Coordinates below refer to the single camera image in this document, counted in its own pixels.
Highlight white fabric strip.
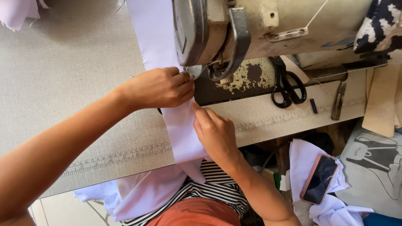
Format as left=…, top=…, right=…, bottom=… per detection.
left=74, top=0, right=212, bottom=223

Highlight beige cardboard pattern piece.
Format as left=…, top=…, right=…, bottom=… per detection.
left=362, top=50, right=402, bottom=138

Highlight white fabric scraps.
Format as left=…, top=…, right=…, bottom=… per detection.
left=0, top=0, right=50, bottom=31

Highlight person's left hand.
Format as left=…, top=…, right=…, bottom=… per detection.
left=120, top=67, right=195, bottom=112

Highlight black scissors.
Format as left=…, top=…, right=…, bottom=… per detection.
left=268, top=56, right=308, bottom=109

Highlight beige industrial sewing machine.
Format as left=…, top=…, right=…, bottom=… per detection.
left=171, top=0, right=392, bottom=106

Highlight orange trousers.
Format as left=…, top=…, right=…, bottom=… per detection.
left=146, top=197, right=242, bottom=226

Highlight heap of white cloth pieces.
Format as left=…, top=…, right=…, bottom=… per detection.
left=279, top=138, right=374, bottom=226

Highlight person's right hand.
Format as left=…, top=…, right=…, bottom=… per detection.
left=192, top=101, right=242, bottom=164

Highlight white paper strip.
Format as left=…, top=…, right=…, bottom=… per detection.
left=280, top=55, right=310, bottom=84

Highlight phone with pink case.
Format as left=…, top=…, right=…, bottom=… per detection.
left=300, top=153, right=339, bottom=205

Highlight black and white striped shirt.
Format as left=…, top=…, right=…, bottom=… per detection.
left=122, top=158, right=249, bottom=226

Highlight metal thread snips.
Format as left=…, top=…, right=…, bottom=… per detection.
left=331, top=82, right=347, bottom=121

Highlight black and white patterned cloth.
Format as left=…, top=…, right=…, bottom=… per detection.
left=353, top=0, right=402, bottom=54

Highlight white sewing thread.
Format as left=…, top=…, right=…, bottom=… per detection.
left=276, top=0, right=329, bottom=36

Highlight grey printed bag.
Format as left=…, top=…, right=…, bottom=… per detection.
left=335, top=121, right=402, bottom=220

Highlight blue cloth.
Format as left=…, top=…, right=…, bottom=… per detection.
left=363, top=212, right=402, bottom=226

